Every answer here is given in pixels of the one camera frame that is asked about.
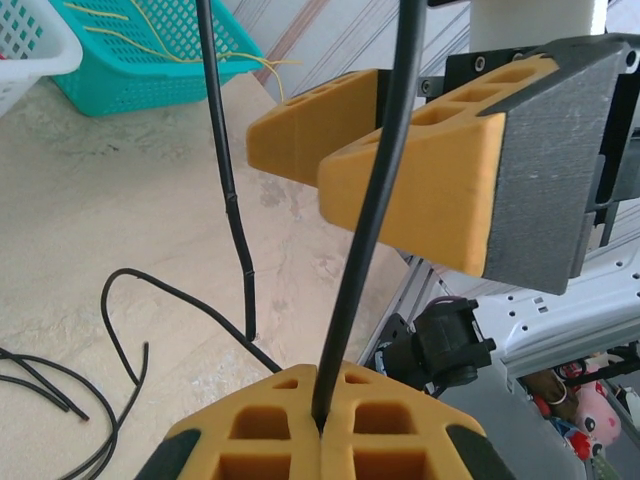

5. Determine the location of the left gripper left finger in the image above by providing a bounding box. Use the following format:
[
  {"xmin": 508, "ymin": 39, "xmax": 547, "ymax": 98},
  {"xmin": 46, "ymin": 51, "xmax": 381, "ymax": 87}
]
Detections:
[{"xmin": 134, "ymin": 363, "xmax": 321, "ymax": 480}]

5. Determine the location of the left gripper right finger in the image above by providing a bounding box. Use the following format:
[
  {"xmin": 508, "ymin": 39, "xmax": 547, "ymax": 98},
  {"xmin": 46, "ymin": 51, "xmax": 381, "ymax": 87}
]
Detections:
[{"xmin": 319, "ymin": 363, "xmax": 516, "ymax": 480}]

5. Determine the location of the yellow cable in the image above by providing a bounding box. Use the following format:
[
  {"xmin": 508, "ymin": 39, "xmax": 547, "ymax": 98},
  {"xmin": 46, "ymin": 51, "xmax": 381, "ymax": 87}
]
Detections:
[
  {"xmin": 63, "ymin": 1, "xmax": 130, "ymax": 21},
  {"xmin": 131, "ymin": 0, "xmax": 266, "ymax": 64},
  {"xmin": 83, "ymin": 25, "xmax": 184, "ymax": 63}
]

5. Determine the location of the teal plastic basket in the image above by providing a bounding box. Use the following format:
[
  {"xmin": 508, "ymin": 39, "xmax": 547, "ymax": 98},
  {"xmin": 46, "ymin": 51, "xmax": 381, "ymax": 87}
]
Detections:
[{"xmin": 47, "ymin": 0, "xmax": 266, "ymax": 119}]

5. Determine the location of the red plush toy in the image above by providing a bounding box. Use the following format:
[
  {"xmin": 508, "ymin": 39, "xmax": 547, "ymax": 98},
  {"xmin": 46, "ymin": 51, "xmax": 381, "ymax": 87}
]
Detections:
[{"xmin": 562, "ymin": 429, "xmax": 597, "ymax": 462}]

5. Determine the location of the pink plush toy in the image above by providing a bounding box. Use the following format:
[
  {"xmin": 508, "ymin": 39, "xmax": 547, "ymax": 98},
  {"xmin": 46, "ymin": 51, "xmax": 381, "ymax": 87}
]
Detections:
[{"xmin": 574, "ymin": 367, "xmax": 624, "ymax": 449}]

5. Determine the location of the white plastic basket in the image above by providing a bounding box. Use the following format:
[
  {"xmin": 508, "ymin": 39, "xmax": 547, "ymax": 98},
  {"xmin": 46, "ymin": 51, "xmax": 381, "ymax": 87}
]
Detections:
[{"xmin": 0, "ymin": 0, "xmax": 85, "ymax": 120}]

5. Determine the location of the aluminium mounting rail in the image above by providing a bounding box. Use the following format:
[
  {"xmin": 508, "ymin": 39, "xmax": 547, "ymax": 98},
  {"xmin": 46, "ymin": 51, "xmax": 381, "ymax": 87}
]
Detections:
[{"xmin": 464, "ymin": 252, "xmax": 640, "ymax": 381}]

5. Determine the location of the aluminium table edge frame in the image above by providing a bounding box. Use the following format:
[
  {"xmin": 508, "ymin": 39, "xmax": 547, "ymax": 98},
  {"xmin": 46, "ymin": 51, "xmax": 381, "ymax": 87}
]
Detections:
[{"xmin": 357, "ymin": 249, "xmax": 454, "ymax": 369}]

